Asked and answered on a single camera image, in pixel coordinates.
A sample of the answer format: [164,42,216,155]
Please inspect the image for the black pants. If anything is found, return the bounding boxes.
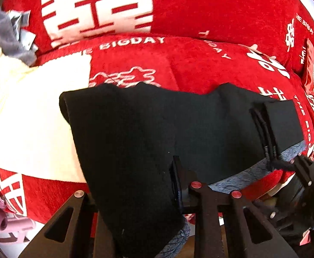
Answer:
[59,83,306,257]

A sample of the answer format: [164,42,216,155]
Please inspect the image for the white cream blanket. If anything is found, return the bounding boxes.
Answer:
[0,48,91,183]

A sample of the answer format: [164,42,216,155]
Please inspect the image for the grey fuzzy cloth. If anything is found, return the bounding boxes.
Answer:
[0,9,37,66]

